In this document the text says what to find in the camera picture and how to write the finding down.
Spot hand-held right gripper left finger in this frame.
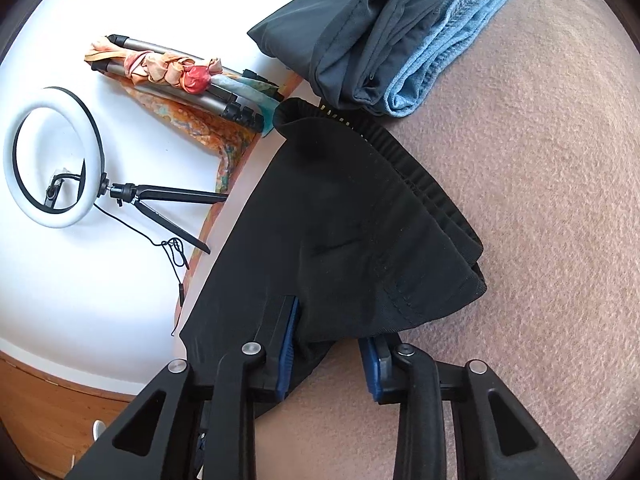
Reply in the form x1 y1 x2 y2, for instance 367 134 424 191
66 295 302 480

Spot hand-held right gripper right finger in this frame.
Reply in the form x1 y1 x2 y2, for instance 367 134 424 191
358 334 576 480

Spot black pants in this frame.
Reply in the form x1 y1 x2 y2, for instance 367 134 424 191
179 98 488 420

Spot dark grey folded pants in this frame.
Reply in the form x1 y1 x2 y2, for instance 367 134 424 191
247 0 494 117

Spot beige blanket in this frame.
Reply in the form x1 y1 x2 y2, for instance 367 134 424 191
203 0 640 480

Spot black mini tripod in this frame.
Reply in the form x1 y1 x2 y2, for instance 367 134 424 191
100 182 230 255

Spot silver folded tripod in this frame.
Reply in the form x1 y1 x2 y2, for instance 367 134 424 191
90 34 285 134

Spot orange patterned scarf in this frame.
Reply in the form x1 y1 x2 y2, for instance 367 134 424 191
83 35 281 192

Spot light blue folded jeans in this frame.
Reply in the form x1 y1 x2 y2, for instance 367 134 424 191
384 0 528 119

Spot black cable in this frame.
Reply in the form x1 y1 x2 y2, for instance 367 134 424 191
46 174 189 337

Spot white ring light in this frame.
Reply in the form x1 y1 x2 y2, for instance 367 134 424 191
3 86 108 229

